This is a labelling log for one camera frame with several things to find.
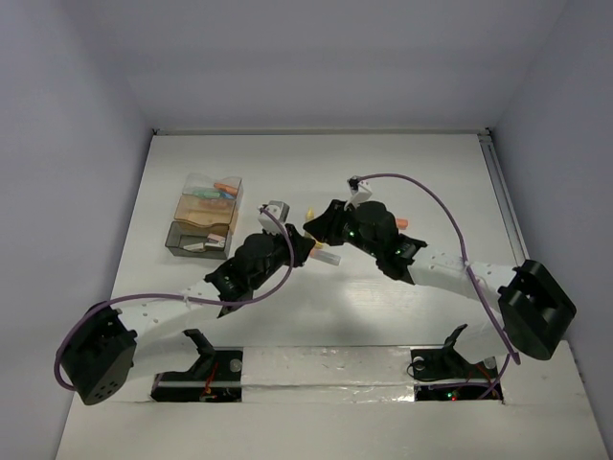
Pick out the short pencil in tube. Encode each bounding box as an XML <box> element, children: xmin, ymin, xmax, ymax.
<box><xmin>310</xmin><ymin>250</ymin><xmax>341</xmax><ymax>266</ymax></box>

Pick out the dark grey plastic container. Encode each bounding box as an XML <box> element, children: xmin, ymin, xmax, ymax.
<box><xmin>165</xmin><ymin>221</ymin><xmax>232</xmax><ymax>260</ymax></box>

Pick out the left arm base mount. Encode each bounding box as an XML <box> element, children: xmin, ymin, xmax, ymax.
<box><xmin>150</xmin><ymin>329</ymin><xmax>243</xmax><ymax>403</ymax></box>

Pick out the pink highlighter pen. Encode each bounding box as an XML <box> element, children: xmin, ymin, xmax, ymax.
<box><xmin>201</xmin><ymin>199</ymin><xmax>236</xmax><ymax>209</ymax></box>

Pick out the silver foil strip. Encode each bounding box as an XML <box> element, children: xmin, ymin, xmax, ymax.
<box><xmin>240</xmin><ymin>346</ymin><xmax>415</xmax><ymax>404</ymax></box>

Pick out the small boxed eraser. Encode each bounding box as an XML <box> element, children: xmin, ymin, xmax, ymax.
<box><xmin>205</xmin><ymin>233</ymin><xmax>226</xmax><ymax>247</ymax></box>

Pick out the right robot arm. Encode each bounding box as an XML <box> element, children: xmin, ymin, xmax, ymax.
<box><xmin>304</xmin><ymin>200</ymin><xmax>577</xmax><ymax>376</ymax></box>

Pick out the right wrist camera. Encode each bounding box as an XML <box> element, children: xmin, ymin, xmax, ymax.
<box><xmin>345</xmin><ymin>176</ymin><xmax>373</xmax><ymax>209</ymax></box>

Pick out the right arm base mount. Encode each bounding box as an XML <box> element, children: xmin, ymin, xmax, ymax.
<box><xmin>406</xmin><ymin>348</ymin><xmax>504</xmax><ymax>402</ymax></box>

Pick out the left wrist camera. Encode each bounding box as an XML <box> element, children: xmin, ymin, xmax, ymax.
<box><xmin>258</xmin><ymin>200</ymin><xmax>290</xmax><ymax>234</ymax></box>

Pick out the orange plastic container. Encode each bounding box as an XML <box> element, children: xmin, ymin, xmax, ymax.
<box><xmin>174</xmin><ymin>195</ymin><xmax>238</xmax><ymax>227</ymax></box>

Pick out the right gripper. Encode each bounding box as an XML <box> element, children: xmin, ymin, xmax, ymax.
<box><xmin>302</xmin><ymin>199</ymin><xmax>381</xmax><ymax>259</ymax></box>

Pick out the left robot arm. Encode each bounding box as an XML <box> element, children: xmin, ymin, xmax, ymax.
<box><xmin>54</xmin><ymin>224</ymin><xmax>315</xmax><ymax>405</ymax></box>

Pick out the white eraser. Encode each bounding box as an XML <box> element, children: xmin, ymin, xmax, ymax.
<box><xmin>182</xmin><ymin>242</ymin><xmax>206</xmax><ymax>253</ymax></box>

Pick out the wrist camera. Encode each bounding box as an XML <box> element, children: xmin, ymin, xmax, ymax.
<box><xmin>345</xmin><ymin>176</ymin><xmax>373</xmax><ymax>209</ymax></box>
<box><xmin>258</xmin><ymin>200</ymin><xmax>290</xmax><ymax>234</ymax></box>

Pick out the orange highlighter pen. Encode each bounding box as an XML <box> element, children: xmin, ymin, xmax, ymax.
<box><xmin>214</xmin><ymin>182</ymin><xmax>238</xmax><ymax>196</ymax></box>

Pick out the green highlighter pen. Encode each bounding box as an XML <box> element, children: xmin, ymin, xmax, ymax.
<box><xmin>193</xmin><ymin>189</ymin><xmax>224</xmax><ymax>199</ymax></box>

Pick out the clear plastic container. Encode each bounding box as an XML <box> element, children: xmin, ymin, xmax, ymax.
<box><xmin>182</xmin><ymin>173</ymin><xmax>243</xmax><ymax>201</ymax></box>

